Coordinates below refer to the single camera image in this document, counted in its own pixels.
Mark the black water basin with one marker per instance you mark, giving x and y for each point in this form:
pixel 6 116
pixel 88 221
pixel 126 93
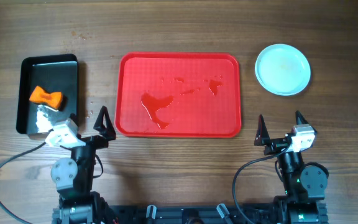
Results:
pixel 53 73

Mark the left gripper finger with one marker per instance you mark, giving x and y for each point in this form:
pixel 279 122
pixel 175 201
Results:
pixel 104 125
pixel 74 118

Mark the orange sponge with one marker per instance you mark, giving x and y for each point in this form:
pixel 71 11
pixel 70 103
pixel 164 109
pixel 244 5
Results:
pixel 40 96

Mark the white plate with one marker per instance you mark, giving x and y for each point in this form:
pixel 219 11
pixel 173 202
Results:
pixel 282 70

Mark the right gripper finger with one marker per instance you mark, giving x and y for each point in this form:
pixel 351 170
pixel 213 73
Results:
pixel 299 118
pixel 262 137

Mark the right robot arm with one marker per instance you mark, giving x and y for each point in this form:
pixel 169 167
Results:
pixel 304 183

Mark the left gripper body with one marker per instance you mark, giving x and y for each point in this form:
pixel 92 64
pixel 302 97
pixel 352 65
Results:
pixel 89 141

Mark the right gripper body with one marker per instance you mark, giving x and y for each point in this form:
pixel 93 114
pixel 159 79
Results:
pixel 275 145

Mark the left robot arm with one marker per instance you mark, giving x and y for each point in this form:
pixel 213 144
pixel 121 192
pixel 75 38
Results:
pixel 74 175

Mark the red plastic tray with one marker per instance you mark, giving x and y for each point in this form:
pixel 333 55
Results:
pixel 178 95

